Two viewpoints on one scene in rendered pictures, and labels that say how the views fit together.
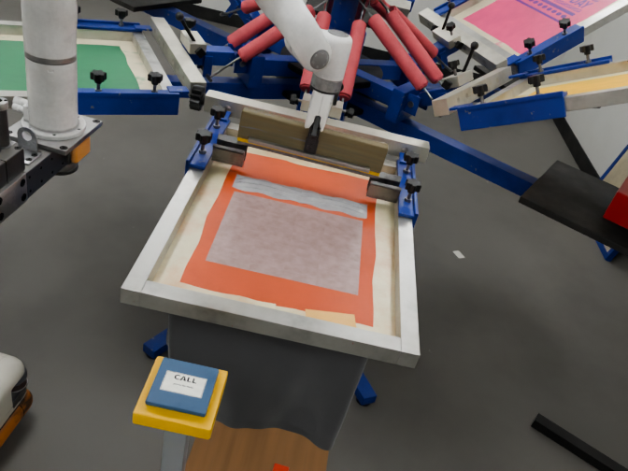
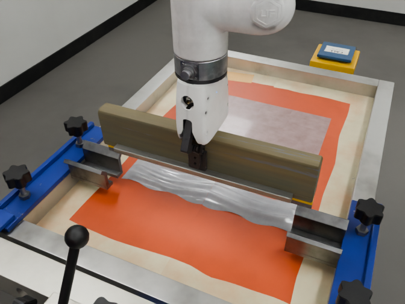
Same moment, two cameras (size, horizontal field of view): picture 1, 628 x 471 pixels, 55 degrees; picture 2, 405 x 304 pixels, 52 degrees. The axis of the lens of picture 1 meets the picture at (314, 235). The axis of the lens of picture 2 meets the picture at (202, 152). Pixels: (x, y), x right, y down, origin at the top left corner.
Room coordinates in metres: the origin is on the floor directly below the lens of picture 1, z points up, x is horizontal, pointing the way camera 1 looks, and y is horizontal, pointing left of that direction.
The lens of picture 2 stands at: (1.89, 0.30, 1.53)
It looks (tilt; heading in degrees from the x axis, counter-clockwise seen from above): 40 degrees down; 206
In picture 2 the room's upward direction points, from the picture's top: straight up
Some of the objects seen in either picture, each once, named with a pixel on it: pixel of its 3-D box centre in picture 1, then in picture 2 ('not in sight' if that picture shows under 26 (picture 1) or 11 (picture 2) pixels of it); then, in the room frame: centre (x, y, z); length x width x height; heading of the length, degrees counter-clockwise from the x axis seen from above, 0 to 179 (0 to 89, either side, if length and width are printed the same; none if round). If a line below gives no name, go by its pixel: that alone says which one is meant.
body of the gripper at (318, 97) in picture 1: (321, 104); (201, 96); (1.42, 0.06, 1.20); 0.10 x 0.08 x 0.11; 2
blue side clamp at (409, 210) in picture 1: (404, 193); (58, 178); (1.49, -0.21, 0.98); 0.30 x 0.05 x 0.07; 2
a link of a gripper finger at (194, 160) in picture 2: not in sight; (194, 157); (1.45, 0.07, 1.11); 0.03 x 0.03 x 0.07; 2
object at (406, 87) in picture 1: (331, 67); not in sight; (2.30, 0.10, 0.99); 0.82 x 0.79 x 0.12; 2
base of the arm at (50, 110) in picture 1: (46, 90); not in sight; (1.11, 0.60, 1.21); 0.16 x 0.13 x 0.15; 88
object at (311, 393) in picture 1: (260, 372); not in sight; (0.95, 0.04, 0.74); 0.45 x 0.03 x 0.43; 92
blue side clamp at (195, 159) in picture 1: (208, 148); (349, 280); (1.47, 0.34, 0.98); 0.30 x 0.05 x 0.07; 2
